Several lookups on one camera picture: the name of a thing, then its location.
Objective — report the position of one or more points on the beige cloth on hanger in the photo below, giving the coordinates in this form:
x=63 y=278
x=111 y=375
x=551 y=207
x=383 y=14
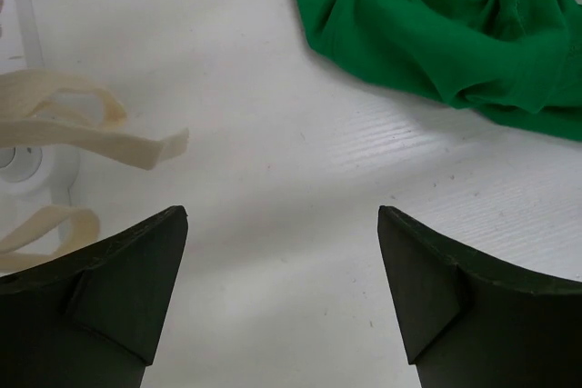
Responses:
x=87 y=117

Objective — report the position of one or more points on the green t shirt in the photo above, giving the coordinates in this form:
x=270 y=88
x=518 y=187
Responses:
x=517 y=62

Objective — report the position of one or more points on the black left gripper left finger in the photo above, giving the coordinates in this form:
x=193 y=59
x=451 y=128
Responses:
x=93 y=318

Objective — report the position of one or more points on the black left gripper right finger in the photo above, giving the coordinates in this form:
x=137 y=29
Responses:
x=468 y=319

